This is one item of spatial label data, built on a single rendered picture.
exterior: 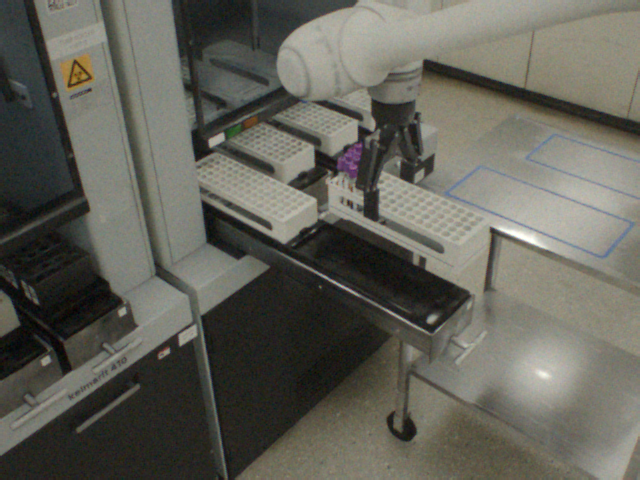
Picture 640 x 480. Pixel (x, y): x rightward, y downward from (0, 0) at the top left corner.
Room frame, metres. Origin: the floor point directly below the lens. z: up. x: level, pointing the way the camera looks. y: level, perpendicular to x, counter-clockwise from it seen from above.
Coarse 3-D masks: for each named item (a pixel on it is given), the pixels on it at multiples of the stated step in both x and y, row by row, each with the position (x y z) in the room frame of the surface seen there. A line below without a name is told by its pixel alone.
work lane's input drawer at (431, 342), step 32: (224, 224) 1.19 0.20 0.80; (320, 224) 1.16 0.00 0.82; (256, 256) 1.13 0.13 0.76; (288, 256) 1.07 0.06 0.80; (320, 256) 1.07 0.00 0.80; (352, 256) 1.07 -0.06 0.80; (384, 256) 1.07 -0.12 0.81; (320, 288) 1.01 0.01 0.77; (352, 288) 0.98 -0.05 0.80; (384, 288) 0.98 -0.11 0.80; (416, 288) 0.97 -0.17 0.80; (448, 288) 0.97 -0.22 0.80; (384, 320) 0.92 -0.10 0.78; (416, 320) 0.89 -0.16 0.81; (448, 320) 0.89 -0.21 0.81
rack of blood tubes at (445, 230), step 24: (336, 192) 1.13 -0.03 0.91; (360, 192) 1.11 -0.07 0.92; (384, 192) 1.11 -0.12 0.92; (408, 192) 1.11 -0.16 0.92; (360, 216) 1.09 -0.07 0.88; (384, 216) 1.09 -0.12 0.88; (408, 216) 1.04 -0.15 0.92; (432, 216) 1.03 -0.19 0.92; (456, 216) 1.04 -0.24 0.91; (480, 216) 1.03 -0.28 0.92; (408, 240) 1.01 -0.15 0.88; (432, 240) 1.04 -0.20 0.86; (456, 240) 0.96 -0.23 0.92; (480, 240) 0.99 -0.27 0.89; (456, 264) 0.95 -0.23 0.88
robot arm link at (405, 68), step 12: (360, 0) 1.09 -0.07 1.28; (372, 0) 1.07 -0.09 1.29; (384, 0) 1.06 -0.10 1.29; (396, 0) 1.06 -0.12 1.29; (408, 0) 1.06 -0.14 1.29; (420, 0) 1.07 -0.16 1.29; (384, 12) 1.04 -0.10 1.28; (396, 12) 1.05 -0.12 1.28; (408, 12) 1.05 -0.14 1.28; (420, 12) 1.07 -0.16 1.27; (420, 60) 1.08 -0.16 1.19; (396, 72) 1.06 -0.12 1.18
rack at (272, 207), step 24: (216, 168) 1.31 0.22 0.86; (240, 168) 1.31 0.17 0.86; (216, 192) 1.22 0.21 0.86; (240, 192) 1.21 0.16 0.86; (264, 192) 1.21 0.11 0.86; (288, 192) 1.20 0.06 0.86; (240, 216) 1.18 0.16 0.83; (264, 216) 1.13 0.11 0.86; (288, 216) 1.12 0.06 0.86; (312, 216) 1.16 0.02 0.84
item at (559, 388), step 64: (512, 128) 1.52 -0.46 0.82; (448, 192) 1.25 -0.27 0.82; (512, 192) 1.25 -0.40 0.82; (576, 192) 1.24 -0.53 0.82; (576, 256) 1.03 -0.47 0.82; (512, 320) 1.43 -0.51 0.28; (448, 384) 1.21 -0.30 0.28; (512, 384) 1.20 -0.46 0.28; (576, 384) 1.20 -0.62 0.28; (576, 448) 1.01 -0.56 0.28
